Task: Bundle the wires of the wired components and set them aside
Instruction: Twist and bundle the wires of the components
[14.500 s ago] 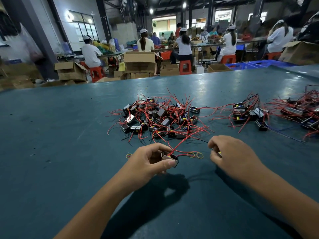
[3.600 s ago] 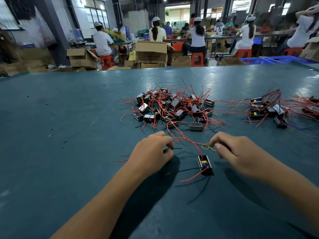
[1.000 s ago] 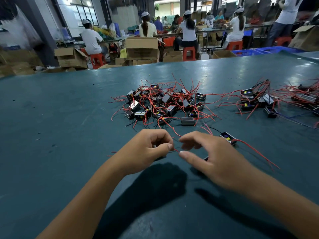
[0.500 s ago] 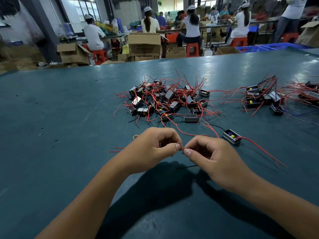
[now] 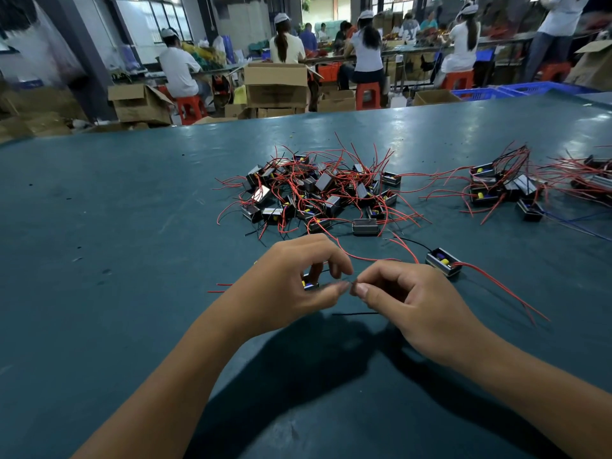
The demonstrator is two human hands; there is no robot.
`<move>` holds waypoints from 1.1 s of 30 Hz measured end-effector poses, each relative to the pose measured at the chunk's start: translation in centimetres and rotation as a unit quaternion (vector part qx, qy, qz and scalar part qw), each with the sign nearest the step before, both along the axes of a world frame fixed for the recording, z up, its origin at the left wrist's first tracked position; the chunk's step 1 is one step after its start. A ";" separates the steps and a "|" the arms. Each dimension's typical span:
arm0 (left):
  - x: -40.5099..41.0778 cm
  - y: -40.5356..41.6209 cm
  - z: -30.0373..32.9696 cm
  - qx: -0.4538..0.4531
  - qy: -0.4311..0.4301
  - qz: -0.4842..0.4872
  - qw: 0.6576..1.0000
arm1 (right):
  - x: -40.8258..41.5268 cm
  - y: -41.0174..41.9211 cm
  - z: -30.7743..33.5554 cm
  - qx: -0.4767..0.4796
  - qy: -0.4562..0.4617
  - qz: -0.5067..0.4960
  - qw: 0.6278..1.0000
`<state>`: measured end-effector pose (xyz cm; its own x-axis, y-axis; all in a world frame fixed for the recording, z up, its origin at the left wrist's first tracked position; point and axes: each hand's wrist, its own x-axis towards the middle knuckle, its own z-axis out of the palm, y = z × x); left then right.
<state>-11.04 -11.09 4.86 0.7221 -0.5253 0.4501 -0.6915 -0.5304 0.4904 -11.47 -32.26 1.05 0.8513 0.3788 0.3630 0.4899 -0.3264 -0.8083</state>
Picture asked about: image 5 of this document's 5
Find person's left forearm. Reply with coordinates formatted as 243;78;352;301
71;315;254;459

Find tilted cardboard box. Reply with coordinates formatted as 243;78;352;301
566;40;612;92

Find person's right forearm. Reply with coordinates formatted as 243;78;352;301
463;330;612;459

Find person's left hand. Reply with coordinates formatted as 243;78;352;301
222;234;355;335

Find large closed cardboard box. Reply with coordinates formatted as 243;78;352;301
244;62;310;108

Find shallow cardboard box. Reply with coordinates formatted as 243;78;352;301
412;89;460;106

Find low cardboard box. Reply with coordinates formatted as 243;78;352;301
317;89;357;113

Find open cardboard box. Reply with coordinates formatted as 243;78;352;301
108;83;176;125

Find person's right hand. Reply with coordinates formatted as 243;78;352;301
352;259;493;369

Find central pile of wired modules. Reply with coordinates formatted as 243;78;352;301
218;138;426;264

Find blue plastic crate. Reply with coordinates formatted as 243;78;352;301
497;82;599;96
451;87;513;101

